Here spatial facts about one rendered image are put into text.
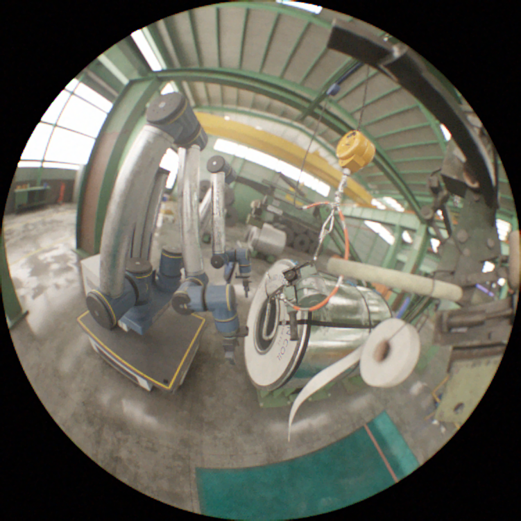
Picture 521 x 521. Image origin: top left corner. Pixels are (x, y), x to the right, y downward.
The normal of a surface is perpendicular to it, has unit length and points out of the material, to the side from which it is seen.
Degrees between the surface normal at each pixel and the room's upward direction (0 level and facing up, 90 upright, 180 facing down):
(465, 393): 89
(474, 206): 89
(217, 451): 0
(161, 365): 0
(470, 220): 89
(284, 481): 0
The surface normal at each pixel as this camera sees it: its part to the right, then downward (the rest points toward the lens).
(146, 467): 0.36, -0.90
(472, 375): -0.92, -0.30
